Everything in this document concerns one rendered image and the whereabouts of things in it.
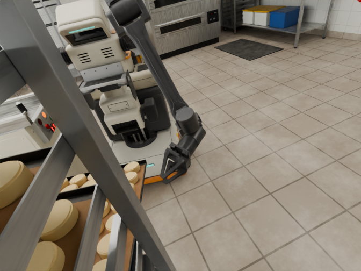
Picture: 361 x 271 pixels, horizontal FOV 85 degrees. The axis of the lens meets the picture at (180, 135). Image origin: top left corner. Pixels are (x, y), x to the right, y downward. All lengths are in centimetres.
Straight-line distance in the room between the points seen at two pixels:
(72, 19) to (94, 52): 17
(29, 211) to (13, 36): 14
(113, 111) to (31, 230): 116
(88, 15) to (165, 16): 339
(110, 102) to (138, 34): 70
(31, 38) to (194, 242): 131
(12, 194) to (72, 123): 8
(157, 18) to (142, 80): 298
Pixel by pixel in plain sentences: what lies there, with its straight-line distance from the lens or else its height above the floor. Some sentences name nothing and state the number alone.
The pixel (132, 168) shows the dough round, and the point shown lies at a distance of 67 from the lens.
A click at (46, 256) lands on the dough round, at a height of 106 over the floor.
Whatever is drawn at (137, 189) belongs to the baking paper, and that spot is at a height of 82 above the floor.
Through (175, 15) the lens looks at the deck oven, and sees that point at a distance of 449.
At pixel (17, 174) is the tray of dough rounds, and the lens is 25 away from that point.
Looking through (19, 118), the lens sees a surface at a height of 89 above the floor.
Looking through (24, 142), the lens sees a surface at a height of 77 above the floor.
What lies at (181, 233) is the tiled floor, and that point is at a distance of 142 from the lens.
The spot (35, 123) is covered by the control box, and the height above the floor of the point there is 83.
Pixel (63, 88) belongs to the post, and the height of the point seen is 120.
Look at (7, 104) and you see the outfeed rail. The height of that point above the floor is 88.
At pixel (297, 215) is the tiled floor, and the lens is 151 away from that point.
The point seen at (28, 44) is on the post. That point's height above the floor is 125.
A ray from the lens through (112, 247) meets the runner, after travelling 39.
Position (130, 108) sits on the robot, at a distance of 130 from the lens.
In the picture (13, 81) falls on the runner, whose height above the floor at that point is 122.
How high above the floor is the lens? 127
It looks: 38 degrees down
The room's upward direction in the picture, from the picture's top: 13 degrees counter-clockwise
